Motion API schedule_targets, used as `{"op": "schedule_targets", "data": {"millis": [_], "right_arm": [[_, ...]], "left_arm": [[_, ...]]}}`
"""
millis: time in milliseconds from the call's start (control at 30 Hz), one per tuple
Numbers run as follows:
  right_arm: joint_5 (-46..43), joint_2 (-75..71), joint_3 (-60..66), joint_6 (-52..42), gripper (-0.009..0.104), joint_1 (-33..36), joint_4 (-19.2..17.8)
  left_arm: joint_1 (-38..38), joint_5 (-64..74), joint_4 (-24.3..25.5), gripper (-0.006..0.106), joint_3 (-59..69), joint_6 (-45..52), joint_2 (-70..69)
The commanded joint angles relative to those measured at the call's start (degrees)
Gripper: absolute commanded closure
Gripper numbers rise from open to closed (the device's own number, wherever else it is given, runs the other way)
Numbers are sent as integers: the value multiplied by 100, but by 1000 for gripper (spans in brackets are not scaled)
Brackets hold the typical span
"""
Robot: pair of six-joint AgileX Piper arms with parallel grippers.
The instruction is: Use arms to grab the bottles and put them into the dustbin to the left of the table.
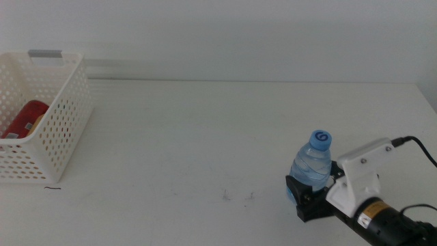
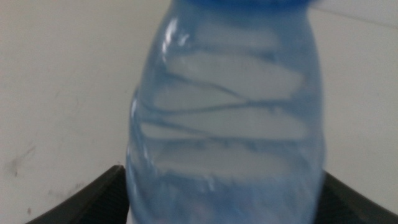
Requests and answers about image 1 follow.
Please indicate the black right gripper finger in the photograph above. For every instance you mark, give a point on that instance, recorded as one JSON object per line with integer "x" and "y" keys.
{"x": 299, "y": 189}
{"x": 336, "y": 169}

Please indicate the small water bottle blue cap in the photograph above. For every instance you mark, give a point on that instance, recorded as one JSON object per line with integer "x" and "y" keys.
{"x": 312, "y": 164}

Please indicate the red drink can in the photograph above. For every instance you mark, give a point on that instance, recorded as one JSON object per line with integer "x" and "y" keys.
{"x": 27, "y": 116}

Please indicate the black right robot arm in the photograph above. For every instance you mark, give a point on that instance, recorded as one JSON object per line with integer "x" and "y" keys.
{"x": 392, "y": 225}

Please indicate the white perforated plastic basket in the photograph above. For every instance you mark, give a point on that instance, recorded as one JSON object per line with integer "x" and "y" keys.
{"x": 68, "y": 130}

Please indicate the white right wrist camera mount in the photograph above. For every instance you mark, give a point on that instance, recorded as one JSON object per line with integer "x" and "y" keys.
{"x": 362, "y": 171}

